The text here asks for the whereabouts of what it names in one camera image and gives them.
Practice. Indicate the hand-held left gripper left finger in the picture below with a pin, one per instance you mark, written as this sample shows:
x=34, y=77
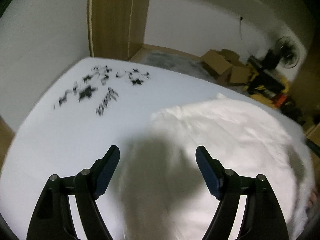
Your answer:
x=106, y=175

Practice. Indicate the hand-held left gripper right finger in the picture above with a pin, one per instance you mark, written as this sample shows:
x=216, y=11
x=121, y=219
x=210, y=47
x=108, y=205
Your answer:
x=209, y=175

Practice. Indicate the white puffer jacket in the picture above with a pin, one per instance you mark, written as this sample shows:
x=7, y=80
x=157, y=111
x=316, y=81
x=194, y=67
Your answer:
x=225, y=155

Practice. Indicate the black bag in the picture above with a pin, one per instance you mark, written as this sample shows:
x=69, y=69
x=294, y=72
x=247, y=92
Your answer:
x=293, y=113

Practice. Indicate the orange box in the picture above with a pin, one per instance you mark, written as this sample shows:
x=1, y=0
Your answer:
x=282, y=100

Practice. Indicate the open cardboard box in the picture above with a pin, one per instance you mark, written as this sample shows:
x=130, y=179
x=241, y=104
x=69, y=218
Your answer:
x=225, y=65

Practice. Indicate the yellow black tool pile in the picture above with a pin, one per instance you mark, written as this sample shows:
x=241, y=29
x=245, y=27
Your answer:
x=265, y=77

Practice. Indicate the black cylinder speaker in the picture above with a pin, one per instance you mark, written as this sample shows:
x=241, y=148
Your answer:
x=272, y=58

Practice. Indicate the black standing fan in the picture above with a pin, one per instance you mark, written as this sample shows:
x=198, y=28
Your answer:
x=287, y=52

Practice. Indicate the wooden wardrobe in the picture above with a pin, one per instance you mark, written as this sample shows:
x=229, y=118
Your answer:
x=117, y=17

